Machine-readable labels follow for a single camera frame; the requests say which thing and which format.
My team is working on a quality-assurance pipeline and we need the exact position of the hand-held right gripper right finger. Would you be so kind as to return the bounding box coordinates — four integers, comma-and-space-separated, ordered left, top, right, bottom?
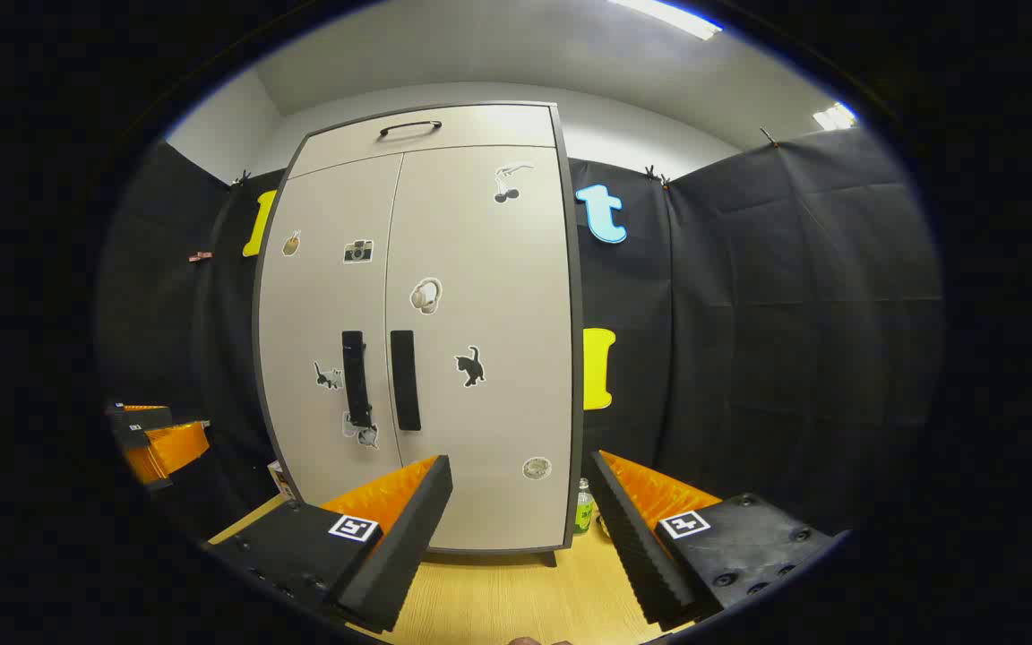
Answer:
589, 450, 839, 631

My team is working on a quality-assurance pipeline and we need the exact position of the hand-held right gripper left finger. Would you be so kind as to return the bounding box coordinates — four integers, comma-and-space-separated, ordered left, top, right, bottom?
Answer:
202, 454, 454, 634

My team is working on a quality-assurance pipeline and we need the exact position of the grey double-door shoe cabinet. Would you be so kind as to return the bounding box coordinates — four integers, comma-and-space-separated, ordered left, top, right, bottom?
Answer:
252, 101, 586, 567

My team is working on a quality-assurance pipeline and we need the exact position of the black door handle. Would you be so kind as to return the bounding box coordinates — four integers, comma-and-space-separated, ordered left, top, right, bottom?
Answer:
390, 330, 422, 432
341, 331, 374, 428

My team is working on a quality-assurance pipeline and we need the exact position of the grey shoe cabinet door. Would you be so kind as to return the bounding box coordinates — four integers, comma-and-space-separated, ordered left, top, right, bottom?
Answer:
258, 154, 403, 507
384, 145, 575, 550

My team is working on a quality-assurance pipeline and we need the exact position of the grey cabinet drawer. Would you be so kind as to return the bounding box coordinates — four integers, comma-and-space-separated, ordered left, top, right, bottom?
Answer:
288, 105, 557, 178

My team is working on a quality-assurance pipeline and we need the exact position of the green bottle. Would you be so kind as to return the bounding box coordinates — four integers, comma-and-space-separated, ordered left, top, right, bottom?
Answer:
572, 478, 595, 537

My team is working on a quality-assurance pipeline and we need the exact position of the black backdrop cloth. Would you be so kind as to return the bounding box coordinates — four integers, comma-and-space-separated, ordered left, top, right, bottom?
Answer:
95, 125, 942, 538

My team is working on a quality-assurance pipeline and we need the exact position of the ceiling light panel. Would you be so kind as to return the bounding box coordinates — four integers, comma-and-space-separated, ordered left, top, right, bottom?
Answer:
813, 101, 859, 132

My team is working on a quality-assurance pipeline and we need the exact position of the long ceiling light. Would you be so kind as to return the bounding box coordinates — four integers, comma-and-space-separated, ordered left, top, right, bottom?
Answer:
607, 0, 723, 41

